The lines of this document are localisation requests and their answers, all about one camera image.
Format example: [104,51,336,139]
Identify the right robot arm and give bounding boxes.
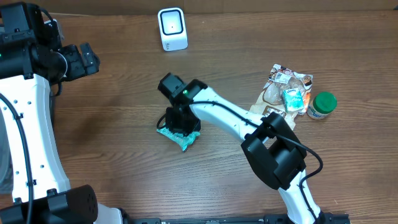
[157,73,323,223]

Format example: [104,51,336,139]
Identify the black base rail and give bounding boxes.
[129,213,351,224]

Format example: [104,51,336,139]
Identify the teal snack bar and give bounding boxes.
[157,128,200,152]

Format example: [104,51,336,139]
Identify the white barcode scanner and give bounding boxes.
[157,7,188,52]

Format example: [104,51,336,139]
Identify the grey plastic basket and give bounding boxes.
[0,113,13,195]

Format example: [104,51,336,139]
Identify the teal tissue pack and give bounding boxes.
[282,88,305,112]

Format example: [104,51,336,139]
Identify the orange tissue pack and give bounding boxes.
[298,92,311,116]

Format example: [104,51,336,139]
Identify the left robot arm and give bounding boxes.
[1,2,129,223]

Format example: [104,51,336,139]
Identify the brown snack pouch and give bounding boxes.
[250,64,313,129]

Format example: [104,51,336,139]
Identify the green capped bottle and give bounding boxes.
[307,91,337,119]

